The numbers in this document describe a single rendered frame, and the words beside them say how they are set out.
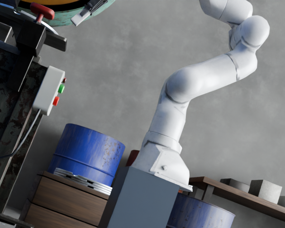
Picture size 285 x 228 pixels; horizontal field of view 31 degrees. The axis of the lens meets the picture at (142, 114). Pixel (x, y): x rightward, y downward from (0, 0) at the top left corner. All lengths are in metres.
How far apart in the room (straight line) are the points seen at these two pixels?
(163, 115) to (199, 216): 0.76
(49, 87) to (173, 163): 0.49
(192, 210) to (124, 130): 2.86
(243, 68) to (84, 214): 0.82
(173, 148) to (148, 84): 3.55
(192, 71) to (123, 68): 3.56
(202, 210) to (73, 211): 0.63
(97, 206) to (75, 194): 0.10
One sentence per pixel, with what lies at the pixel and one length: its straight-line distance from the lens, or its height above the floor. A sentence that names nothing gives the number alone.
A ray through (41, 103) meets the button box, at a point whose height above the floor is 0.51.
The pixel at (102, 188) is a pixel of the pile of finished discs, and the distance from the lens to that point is 2.12.
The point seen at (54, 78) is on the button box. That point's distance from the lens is 1.51.
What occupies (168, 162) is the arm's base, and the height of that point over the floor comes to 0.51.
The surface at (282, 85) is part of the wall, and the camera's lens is 5.68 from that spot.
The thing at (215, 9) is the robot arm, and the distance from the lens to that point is 1.90.
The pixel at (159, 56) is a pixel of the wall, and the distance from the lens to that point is 5.33.
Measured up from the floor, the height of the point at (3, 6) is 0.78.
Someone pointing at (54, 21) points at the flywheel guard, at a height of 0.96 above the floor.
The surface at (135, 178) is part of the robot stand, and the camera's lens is 1.64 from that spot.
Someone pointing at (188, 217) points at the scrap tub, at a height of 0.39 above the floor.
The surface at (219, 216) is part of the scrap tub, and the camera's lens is 2.40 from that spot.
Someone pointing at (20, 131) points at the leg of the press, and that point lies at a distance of 1.50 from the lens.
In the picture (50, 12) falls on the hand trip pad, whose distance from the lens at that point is 1.48.
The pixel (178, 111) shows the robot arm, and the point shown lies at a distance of 1.76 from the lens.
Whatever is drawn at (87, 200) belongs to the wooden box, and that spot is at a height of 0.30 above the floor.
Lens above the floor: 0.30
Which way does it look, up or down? 11 degrees up
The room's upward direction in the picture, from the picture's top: 21 degrees clockwise
